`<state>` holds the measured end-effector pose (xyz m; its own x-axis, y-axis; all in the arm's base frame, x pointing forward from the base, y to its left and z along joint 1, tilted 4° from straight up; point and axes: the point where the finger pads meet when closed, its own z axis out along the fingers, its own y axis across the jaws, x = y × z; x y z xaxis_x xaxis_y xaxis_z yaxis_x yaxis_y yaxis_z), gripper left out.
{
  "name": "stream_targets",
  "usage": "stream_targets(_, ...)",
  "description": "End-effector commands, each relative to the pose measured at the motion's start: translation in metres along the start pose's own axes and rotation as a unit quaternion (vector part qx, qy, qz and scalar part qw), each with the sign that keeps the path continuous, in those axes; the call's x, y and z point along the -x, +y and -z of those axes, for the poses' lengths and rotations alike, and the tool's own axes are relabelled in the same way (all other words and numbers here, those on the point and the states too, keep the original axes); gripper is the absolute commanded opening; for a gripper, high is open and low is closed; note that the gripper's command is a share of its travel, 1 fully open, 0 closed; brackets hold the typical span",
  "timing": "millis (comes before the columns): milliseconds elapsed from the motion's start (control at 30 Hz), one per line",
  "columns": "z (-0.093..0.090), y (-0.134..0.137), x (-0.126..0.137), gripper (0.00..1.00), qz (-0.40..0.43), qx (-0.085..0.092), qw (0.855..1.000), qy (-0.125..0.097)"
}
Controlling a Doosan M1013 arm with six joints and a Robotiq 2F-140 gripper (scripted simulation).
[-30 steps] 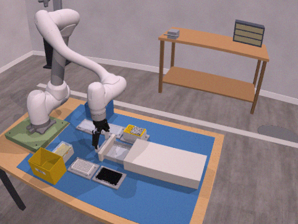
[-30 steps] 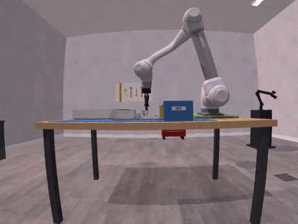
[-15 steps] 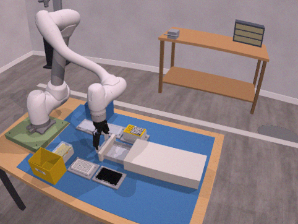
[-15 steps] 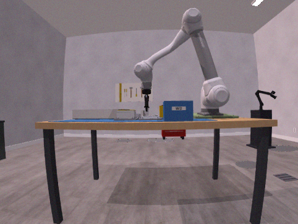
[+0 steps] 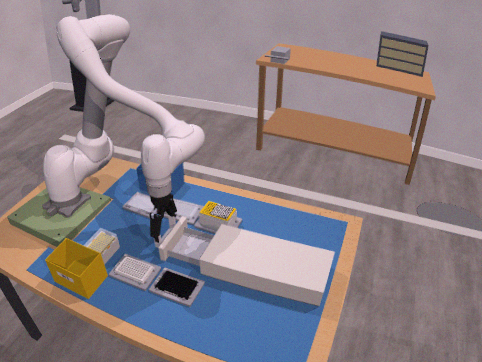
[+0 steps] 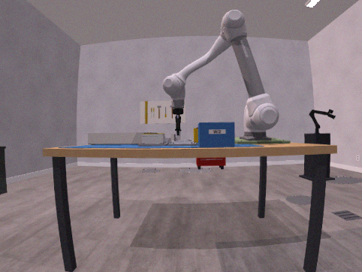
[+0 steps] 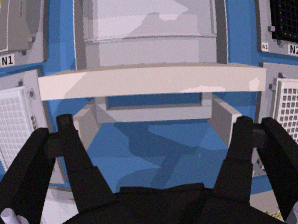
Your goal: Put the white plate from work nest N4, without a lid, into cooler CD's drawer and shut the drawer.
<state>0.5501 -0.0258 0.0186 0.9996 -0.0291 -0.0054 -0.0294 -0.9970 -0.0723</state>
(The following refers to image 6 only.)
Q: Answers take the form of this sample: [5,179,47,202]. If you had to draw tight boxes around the blue box with label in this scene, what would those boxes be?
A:
[198,122,235,147]

